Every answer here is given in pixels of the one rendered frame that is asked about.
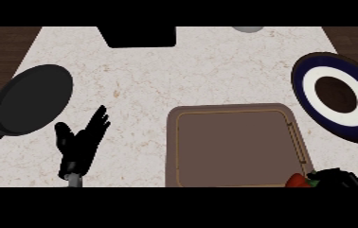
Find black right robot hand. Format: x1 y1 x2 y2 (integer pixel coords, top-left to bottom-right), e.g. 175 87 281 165
305 167 358 188

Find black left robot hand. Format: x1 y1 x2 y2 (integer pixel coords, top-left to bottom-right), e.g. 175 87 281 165
54 104 113 181

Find red bell pepper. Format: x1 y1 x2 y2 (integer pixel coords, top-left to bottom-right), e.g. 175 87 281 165
284 170 321 188

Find brown tray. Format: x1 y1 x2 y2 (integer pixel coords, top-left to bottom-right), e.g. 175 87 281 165
165 102 317 188

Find blue white brown plate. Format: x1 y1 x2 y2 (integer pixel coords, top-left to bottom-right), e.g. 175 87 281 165
292 51 358 144

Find black frying pan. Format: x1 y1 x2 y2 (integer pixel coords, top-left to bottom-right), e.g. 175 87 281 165
0 63 74 140

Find black appliance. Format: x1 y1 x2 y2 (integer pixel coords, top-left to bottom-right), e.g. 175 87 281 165
97 26 178 49

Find grey round object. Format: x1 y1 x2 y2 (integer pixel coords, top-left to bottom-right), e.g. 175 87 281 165
231 26 267 34

